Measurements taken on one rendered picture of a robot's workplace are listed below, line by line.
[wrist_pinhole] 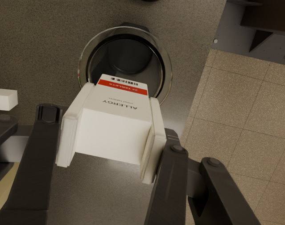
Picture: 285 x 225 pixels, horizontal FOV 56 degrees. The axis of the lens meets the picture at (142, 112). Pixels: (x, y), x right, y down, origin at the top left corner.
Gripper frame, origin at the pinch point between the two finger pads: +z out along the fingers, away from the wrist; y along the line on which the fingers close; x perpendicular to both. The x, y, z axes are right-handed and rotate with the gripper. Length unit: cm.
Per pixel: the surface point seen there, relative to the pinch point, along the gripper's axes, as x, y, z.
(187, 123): -46, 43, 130
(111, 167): -26.2, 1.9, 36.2
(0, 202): -26.8, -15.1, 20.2
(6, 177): -25.6, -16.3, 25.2
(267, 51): 4, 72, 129
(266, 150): -52, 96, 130
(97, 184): -31.3, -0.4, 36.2
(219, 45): 1, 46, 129
